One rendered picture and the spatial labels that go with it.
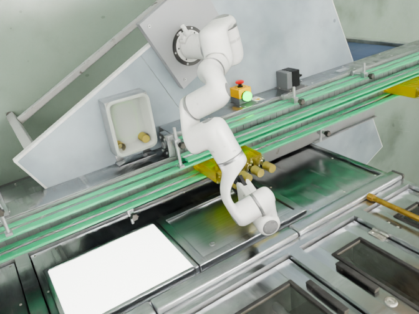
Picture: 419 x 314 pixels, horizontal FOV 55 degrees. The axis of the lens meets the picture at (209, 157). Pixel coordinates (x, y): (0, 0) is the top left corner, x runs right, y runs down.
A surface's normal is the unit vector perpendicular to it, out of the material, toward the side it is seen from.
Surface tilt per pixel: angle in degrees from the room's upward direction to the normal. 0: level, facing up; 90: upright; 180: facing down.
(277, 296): 90
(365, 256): 90
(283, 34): 0
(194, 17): 4
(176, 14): 4
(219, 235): 90
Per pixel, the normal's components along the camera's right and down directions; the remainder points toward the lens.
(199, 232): -0.12, -0.89
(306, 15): 0.53, 0.31
